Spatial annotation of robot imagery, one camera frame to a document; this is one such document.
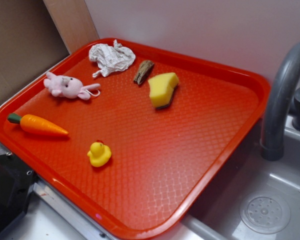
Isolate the wooden board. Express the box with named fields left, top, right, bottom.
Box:
left=43, top=0, right=100, bottom=54

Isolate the grey toy sink basin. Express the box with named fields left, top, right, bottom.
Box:
left=182, top=124, right=300, bottom=240

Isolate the yellow sponge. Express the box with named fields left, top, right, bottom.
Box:
left=148, top=72, right=180, bottom=109

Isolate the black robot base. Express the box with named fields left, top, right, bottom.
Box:
left=0, top=153, right=37, bottom=237

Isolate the brown cardboard panel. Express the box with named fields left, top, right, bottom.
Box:
left=0, top=0, right=69, bottom=105

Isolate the grey toy faucet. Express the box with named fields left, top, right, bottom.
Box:
left=260, top=42, right=300, bottom=161

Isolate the brown wood piece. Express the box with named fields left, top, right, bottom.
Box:
left=133, top=60, right=155, bottom=86

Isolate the red plastic tray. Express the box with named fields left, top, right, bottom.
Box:
left=0, top=40, right=270, bottom=240

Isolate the orange toy carrot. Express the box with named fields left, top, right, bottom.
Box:
left=7, top=113, right=69, bottom=137

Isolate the crumpled white cloth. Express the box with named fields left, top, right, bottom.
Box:
left=88, top=39, right=136, bottom=79

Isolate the yellow rubber duck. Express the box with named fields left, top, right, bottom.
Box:
left=87, top=141, right=112, bottom=168

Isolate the pink plush bunny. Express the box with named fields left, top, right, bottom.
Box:
left=43, top=71, right=101, bottom=101

